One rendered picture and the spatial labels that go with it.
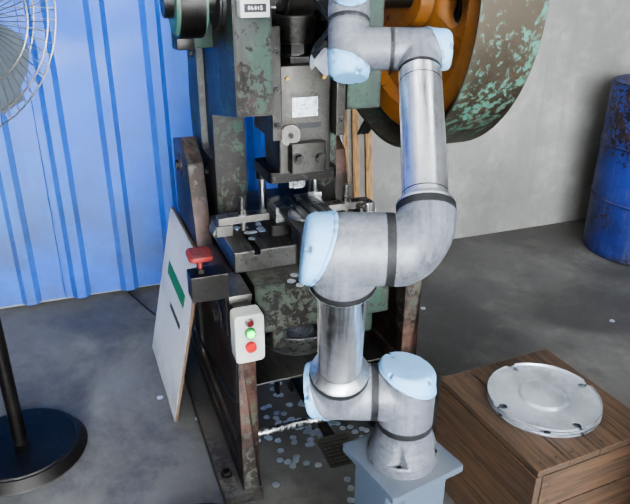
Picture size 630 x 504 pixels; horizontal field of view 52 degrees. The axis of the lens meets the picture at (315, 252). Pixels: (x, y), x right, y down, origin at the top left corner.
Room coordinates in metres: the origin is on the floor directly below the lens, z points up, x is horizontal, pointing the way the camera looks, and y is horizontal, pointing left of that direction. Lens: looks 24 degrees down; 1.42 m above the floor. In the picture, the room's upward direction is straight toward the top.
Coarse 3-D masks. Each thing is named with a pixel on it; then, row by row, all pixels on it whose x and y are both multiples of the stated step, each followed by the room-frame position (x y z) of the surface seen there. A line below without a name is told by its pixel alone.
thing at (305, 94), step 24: (288, 72) 1.69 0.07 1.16; (312, 72) 1.71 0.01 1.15; (288, 96) 1.69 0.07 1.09; (312, 96) 1.71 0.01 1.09; (288, 120) 1.69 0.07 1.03; (312, 120) 1.71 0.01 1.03; (288, 144) 1.67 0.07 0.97; (312, 144) 1.68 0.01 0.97; (288, 168) 1.68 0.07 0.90; (312, 168) 1.68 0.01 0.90
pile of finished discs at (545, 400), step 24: (504, 384) 1.45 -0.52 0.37; (528, 384) 1.44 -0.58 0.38; (552, 384) 1.44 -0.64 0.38; (576, 384) 1.45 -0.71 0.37; (504, 408) 1.36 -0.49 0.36; (528, 408) 1.35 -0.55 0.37; (552, 408) 1.34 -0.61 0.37; (576, 408) 1.35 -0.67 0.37; (600, 408) 1.35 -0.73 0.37; (552, 432) 1.26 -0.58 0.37; (576, 432) 1.26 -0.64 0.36
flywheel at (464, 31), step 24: (432, 0) 1.83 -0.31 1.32; (456, 0) 1.87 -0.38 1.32; (384, 24) 2.11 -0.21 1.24; (408, 24) 1.90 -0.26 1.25; (432, 24) 1.83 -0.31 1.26; (456, 24) 1.78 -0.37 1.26; (456, 48) 1.71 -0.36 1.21; (384, 72) 2.07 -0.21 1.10; (456, 72) 1.64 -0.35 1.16; (384, 96) 2.01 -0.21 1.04
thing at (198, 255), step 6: (204, 246) 1.48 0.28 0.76; (186, 252) 1.45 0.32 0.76; (192, 252) 1.45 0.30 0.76; (198, 252) 1.45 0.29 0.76; (204, 252) 1.45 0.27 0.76; (210, 252) 1.45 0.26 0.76; (192, 258) 1.42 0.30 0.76; (198, 258) 1.42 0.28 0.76; (204, 258) 1.42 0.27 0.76; (210, 258) 1.43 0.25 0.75; (198, 264) 1.44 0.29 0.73
